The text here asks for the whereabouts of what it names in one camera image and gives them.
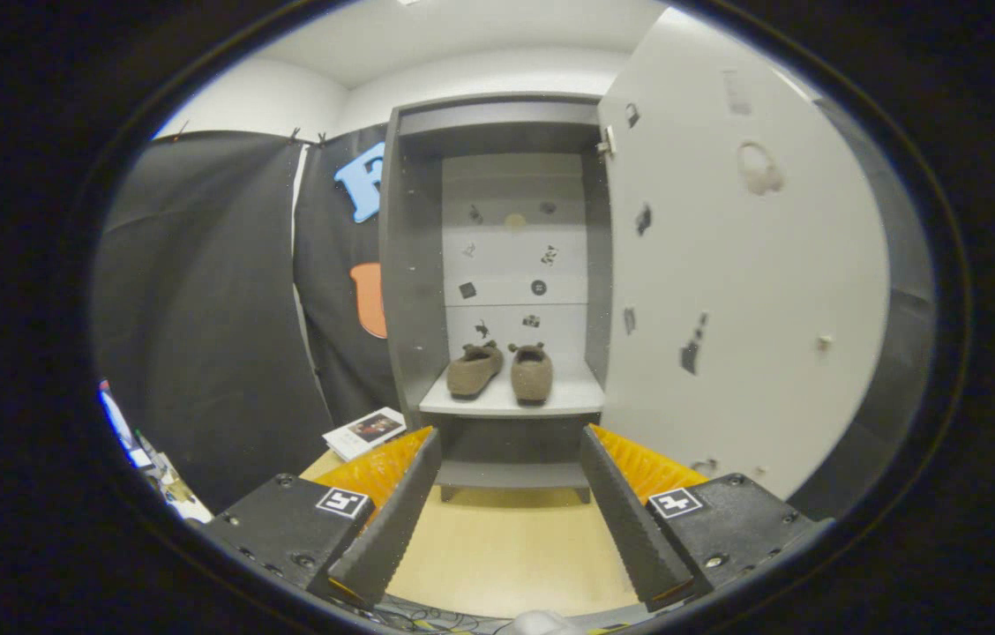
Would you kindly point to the brown fuzzy shoe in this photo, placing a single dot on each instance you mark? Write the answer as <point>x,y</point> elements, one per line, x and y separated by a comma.
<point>474,369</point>
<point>532,374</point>

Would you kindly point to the white book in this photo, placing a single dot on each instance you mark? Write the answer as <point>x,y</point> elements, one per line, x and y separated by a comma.
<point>365,430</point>

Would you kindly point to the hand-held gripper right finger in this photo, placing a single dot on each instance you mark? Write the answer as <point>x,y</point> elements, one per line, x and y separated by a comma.
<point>630,529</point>

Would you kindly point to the light grey shoe cabinet door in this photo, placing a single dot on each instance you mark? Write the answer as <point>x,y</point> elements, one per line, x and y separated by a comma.
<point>744,291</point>

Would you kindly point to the dark grey shoe cabinet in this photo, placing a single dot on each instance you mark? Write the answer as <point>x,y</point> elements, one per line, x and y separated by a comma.
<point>414,291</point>

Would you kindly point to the colourful printed clutter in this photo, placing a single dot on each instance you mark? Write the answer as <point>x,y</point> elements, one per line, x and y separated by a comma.
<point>145,454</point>

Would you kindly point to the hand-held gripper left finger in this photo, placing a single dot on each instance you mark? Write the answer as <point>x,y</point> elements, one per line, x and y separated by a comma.
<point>396,529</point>

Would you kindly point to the black backdrop cloth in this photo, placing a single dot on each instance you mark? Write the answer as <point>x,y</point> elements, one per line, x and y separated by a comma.
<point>215,309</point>

